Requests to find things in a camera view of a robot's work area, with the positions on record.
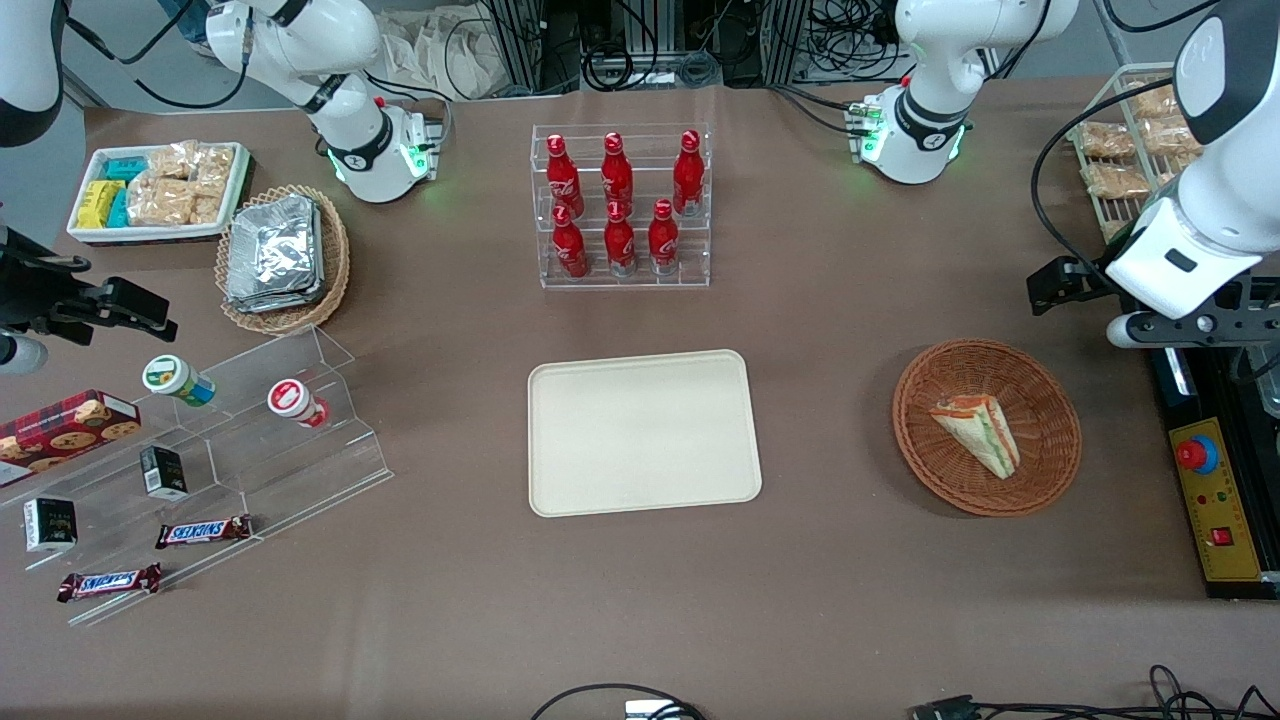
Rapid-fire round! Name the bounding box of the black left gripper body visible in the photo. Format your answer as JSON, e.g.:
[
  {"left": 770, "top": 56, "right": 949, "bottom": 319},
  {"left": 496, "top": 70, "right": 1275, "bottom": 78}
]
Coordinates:
[{"left": 1055, "top": 254, "right": 1127, "bottom": 302}]

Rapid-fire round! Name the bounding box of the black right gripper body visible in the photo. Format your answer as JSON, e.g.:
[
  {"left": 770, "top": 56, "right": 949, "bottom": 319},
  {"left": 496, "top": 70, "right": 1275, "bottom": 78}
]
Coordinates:
[{"left": 0, "top": 228, "right": 102, "bottom": 347}]

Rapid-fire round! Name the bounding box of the triangular sandwich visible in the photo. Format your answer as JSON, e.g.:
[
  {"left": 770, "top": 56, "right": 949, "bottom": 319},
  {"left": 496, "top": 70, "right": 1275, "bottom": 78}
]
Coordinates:
[{"left": 929, "top": 394, "right": 1022, "bottom": 480}]

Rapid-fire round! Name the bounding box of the white rectangular snack tray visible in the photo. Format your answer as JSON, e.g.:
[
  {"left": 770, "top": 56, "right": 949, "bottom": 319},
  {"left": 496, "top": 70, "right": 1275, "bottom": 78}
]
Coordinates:
[{"left": 66, "top": 142, "right": 251, "bottom": 247}]

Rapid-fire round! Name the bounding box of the round brown wicker basket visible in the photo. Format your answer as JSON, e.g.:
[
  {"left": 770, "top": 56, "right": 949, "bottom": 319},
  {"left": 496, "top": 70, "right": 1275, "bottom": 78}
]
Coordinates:
[{"left": 892, "top": 339, "right": 1083, "bottom": 518}]

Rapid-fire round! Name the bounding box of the oval tan wicker basket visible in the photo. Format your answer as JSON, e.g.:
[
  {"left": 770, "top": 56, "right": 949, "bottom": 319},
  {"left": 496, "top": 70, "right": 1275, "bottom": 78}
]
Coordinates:
[{"left": 215, "top": 184, "right": 351, "bottom": 336}]

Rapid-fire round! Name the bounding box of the cream plastic tray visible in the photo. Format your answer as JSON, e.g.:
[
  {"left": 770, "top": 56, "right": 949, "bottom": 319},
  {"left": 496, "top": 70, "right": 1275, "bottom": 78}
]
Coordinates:
[{"left": 527, "top": 349, "right": 763, "bottom": 519}]

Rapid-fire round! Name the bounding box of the green lid cup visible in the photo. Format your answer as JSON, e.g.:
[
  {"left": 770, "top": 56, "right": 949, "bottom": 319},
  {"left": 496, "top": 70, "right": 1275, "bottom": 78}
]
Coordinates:
[{"left": 142, "top": 355, "right": 216, "bottom": 407}]

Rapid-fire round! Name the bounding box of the yellow snack pack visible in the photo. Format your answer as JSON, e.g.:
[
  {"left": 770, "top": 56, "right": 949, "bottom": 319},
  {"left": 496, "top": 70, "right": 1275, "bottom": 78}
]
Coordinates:
[{"left": 77, "top": 180, "right": 123, "bottom": 229}]

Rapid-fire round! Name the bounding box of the red tartan cookie box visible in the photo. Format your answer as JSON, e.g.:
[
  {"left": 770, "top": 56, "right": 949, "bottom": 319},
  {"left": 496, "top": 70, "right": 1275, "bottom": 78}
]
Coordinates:
[{"left": 0, "top": 390, "right": 142, "bottom": 489}]

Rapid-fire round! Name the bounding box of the stack of silver foil packs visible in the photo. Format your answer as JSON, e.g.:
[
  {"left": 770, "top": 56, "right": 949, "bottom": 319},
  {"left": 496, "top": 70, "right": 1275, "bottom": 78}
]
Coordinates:
[{"left": 226, "top": 195, "right": 326, "bottom": 314}]

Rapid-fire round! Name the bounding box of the red lid cup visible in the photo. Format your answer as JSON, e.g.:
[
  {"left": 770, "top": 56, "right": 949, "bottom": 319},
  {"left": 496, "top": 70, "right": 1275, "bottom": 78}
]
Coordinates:
[{"left": 267, "top": 378, "right": 330, "bottom": 429}]

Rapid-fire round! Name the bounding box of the small black white box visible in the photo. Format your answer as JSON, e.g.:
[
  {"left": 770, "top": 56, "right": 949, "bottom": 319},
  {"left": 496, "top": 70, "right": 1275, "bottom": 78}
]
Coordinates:
[{"left": 23, "top": 497, "right": 78, "bottom": 554}]

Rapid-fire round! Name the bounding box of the brown Snickers bar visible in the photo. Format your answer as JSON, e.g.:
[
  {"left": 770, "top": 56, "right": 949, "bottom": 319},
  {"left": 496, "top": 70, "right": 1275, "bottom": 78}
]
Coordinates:
[
  {"left": 57, "top": 563, "right": 163, "bottom": 603},
  {"left": 155, "top": 515, "right": 254, "bottom": 550}
]

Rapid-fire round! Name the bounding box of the black yellow control box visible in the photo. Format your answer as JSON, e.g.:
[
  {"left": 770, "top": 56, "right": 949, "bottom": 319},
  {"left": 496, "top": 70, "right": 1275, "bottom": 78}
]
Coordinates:
[{"left": 1148, "top": 340, "right": 1280, "bottom": 601}]

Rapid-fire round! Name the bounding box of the clear acrylic step display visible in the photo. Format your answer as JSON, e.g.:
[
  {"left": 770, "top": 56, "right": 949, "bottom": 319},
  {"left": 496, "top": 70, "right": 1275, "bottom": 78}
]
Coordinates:
[{"left": 0, "top": 325, "right": 394, "bottom": 628}]

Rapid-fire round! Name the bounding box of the person leg in jeans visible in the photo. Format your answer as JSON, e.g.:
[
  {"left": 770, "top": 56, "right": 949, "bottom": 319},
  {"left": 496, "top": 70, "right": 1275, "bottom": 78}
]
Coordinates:
[{"left": 160, "top": 0, "right": 215, "bottom": 44}]

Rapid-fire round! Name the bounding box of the red cola bottle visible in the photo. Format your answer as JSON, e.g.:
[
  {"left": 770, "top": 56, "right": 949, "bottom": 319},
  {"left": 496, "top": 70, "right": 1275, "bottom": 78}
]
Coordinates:
[
  {"left": 604, "top": 199, "right": 638, "bottom": 278},
  {"left": 552, "top": 204, "right": 590, "bottom": 280},
  {"left": 648, "top": 198, "right": 681, "bottom": 277},
  {"left": 672, "top": 129, "right": 705, "bottom": 218},
  {"left": 545, "top": 133, "right": 585, "bottom": 219},
  {"left": 601, "top": 131, "right": 635, "bottom": 211}
]

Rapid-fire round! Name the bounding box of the white cloth bag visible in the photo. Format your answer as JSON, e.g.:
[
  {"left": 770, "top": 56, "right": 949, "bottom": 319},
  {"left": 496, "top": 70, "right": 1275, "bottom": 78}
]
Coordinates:
[{"left": 375, "top": 5, "right": 506, "bottom": 101}]

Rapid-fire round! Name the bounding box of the clear acrylic bottle rack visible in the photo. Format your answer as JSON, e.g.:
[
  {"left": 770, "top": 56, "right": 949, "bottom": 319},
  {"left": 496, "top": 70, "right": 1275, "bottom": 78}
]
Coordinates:
[{"left": 531, "top": 123, "right": 712, "bottom": 290}]

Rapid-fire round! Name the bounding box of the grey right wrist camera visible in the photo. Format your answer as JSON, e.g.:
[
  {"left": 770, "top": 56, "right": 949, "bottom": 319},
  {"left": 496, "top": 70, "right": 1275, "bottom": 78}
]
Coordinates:
[{"left": 0, "top": 335, "right": 48, "bottom": 375}]

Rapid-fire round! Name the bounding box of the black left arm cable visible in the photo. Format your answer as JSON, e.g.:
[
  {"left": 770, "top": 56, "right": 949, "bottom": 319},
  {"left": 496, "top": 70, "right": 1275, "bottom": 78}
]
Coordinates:
[{"left": 1030, "top": 90, "right": 1201, "bottom": 286}]

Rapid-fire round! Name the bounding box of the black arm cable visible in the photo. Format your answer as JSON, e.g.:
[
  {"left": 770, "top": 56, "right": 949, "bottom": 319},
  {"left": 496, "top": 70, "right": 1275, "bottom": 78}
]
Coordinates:
[
  {"left": 60, "top": 0, "right": 253, "bottom": 112},
  {"left": 1030, "top": 90, "right": 1201, "bottom": 286}
]

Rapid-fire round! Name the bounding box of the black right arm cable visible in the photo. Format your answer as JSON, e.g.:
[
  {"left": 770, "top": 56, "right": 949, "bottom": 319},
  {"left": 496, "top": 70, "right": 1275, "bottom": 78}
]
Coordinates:
[{"left": 60, "top": 0, "right": 253, "bottom": 112}]

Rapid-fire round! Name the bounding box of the white wire rack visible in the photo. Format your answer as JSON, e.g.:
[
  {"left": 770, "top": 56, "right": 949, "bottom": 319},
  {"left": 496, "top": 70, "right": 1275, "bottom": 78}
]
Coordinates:
[{"left": 1065, "top": 62, "right": 1206, "bottom": 243}]

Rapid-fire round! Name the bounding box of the aluminium frame profile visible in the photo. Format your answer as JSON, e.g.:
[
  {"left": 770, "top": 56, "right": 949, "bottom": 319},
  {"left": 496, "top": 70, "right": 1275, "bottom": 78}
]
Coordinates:
[
  {"left": 480, "top": 0, "right": 561, "bottom": 96},
  {"left": 765, "top": 0, "right": 813, "bottom": 86}
]

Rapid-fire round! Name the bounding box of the black cable with connector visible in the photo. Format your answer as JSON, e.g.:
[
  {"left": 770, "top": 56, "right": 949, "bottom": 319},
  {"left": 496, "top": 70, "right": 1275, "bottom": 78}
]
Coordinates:
[{"left": 908, "top": 664, "right": 1280, "bottom": 720}]

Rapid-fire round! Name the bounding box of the black looped cable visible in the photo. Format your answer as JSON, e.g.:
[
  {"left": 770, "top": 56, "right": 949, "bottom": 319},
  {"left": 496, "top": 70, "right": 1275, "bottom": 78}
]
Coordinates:
[{"left": 528, "top": 683, "right": 706, "bottom": 720}]

